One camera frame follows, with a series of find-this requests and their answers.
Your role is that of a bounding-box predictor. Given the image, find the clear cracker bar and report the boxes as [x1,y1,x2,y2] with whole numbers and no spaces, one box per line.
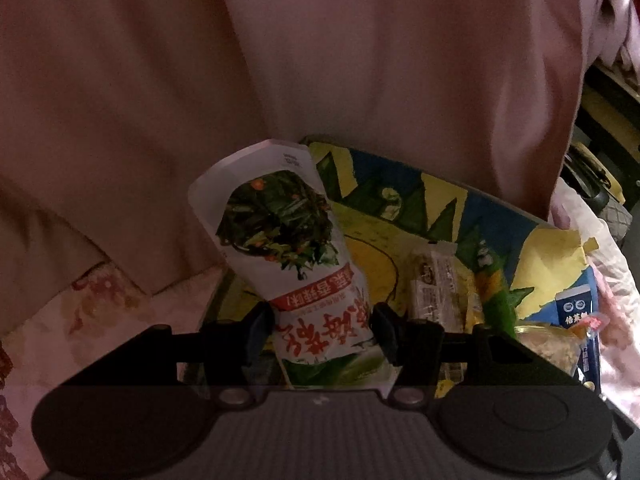
[408,242,469,333]

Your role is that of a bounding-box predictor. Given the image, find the yellow foil snack packet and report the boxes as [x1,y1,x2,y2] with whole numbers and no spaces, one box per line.
[464,272,485,334]

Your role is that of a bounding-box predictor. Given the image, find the puffed rice cake pack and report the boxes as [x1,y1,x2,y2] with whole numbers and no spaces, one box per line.
[515,324,582,375]

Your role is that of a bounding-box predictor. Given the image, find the white vegetable snack pouch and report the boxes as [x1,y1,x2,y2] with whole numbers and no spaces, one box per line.
[188,140,398,396]

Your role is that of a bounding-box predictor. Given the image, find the dark blue powder sachet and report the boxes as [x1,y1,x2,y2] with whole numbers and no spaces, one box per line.
[555,284,601,393]

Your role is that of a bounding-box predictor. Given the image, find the orange red snack bag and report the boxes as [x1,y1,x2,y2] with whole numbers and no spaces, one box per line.
[570,312,610,341]

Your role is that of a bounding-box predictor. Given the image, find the shallow box with colourful lining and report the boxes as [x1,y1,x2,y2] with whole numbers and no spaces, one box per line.
[222,142,598,327]

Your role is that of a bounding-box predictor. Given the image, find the floral pink bedspread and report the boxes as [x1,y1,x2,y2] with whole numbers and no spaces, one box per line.
[1,181,639,479]

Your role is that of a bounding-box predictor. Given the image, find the pink draped curtain sheet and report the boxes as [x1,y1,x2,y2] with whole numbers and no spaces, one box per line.
[1,0,585,332]

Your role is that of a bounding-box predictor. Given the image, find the pink hanging clothes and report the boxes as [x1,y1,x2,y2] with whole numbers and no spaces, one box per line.
[579,0,639,76]

